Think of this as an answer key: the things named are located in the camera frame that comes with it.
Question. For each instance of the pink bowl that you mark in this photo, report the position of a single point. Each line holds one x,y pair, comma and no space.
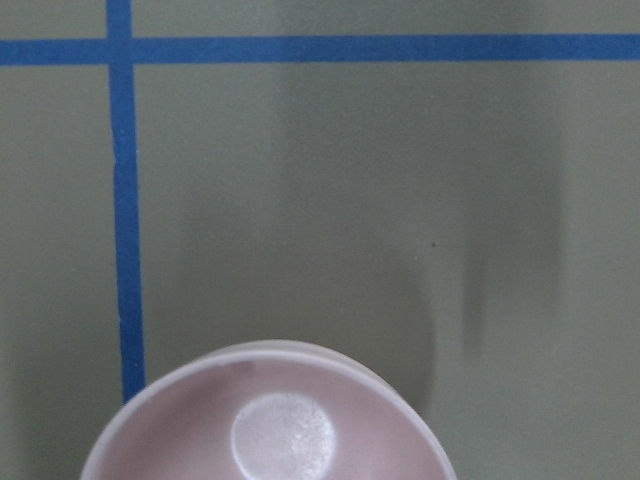
268,410

